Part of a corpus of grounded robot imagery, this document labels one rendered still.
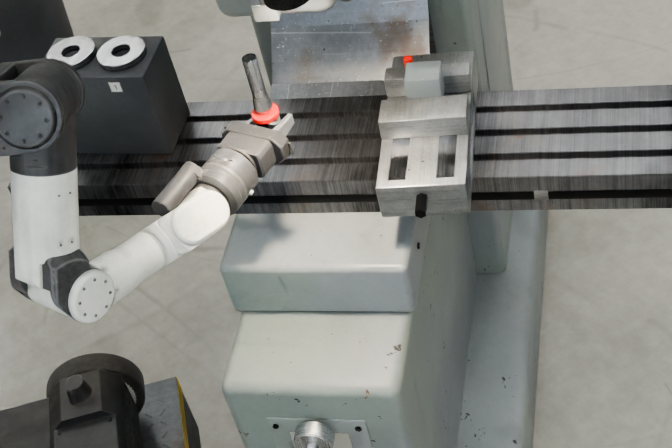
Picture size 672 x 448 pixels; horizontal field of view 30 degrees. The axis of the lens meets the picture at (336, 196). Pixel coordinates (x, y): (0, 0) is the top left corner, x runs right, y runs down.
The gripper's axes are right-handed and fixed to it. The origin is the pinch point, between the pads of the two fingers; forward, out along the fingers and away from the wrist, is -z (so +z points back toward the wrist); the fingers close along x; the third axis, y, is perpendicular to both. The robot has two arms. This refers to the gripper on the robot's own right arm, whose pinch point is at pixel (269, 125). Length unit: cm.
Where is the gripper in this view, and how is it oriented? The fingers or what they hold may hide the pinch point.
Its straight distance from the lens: 210.9
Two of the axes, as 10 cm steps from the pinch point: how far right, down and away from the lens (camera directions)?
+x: -8.6, -2.1, 4.6
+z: -4.7, 6.7, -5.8
